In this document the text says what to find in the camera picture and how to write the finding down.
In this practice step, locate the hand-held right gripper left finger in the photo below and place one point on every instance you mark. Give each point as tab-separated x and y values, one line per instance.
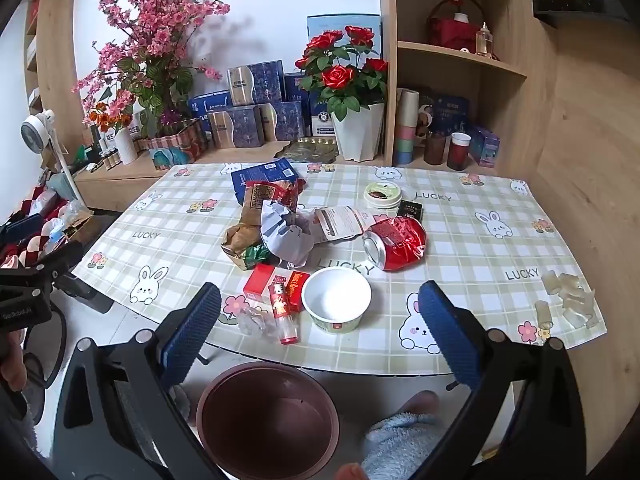
192	332

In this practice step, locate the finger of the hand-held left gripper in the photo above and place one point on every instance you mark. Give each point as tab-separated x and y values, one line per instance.
85	294
55	260

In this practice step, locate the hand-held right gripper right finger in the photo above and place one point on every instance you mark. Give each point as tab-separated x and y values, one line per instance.
447	332

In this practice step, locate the clear plastic wrap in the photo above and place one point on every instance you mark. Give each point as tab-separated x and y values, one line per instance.
252	321

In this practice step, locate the red white cigarette pack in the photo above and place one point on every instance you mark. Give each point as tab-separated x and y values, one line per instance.
260	280

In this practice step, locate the red lighter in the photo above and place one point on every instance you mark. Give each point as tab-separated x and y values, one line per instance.
282	315

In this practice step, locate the green foil wrapper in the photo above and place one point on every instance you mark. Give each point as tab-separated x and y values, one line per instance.
256	256

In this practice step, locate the crushed red soda can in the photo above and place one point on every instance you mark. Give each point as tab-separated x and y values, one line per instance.
397	242

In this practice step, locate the red orange cigarette pack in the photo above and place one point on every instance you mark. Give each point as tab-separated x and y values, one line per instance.
296	285

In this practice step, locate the white paper bowl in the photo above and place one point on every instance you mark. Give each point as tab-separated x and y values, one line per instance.
335	300

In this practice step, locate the maroon plastic trash bin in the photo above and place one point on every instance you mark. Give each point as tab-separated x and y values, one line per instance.
270	425

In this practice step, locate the small black packet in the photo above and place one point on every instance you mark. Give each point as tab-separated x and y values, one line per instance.
411	210

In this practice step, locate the white paper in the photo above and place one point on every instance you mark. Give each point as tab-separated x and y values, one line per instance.
285	240

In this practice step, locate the white pouch brown label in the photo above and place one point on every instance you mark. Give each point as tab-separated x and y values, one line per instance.
340	222

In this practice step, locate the red snack packet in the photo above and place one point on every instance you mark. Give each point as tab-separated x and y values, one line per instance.
267	195

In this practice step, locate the dark blue carton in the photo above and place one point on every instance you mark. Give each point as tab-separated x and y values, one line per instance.
265	172

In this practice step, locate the person's left hand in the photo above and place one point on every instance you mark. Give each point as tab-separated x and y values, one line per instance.
11	362

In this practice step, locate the red argyle cloth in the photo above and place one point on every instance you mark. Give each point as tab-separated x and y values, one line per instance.
30	220

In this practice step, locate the checked bunny tablecloth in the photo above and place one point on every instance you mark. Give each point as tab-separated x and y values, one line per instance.
480	270

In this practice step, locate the light wood low cabinet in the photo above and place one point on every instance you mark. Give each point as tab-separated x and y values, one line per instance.
110	190

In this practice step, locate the row of small brown bottles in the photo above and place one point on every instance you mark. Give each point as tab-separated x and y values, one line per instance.
107	157

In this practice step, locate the white desk fan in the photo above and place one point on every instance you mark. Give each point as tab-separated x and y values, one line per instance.
37	130

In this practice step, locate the pile of clear tape pieces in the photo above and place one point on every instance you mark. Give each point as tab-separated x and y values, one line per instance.
575	300

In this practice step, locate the white vase orange flowers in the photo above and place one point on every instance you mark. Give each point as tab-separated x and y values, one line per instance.
125	147

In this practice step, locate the teal round pouch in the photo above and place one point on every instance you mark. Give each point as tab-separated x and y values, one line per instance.
167	156

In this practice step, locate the brown fence planter box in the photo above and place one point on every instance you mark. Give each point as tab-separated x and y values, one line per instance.
185	137

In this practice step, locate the red cup white rim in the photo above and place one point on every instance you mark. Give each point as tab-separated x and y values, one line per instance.
458	152

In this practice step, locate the brown glass jar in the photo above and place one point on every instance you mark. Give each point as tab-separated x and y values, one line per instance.
435	150

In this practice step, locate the small blue figure box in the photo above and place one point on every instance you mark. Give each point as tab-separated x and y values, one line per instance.
484	146

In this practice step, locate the stack of pastel cups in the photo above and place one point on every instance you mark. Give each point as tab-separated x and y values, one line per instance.
406	127

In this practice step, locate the gold leaf-shaped tray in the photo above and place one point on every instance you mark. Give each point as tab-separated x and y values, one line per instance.
310	149

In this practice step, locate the blue white tissue carton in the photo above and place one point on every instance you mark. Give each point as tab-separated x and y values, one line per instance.
210	105

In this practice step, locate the red rose potted plant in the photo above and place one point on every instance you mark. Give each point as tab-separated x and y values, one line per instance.
357	132

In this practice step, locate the dark blue picture box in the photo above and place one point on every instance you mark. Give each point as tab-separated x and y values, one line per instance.
447	107

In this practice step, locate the light wood shelf unit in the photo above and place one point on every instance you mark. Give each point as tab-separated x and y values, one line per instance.
52	35
500	110

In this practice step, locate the pink blossom artificial plant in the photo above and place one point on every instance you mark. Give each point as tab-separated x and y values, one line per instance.
150	35

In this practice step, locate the white blue round-logo box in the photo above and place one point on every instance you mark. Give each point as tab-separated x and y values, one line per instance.
321	119

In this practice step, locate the glass perfume bottle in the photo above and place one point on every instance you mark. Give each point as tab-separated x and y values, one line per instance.
482	42

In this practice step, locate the red gift basket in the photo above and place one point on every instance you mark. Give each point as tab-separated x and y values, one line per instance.
452	30

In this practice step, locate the pale blue carton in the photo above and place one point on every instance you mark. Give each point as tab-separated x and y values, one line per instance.
325	22

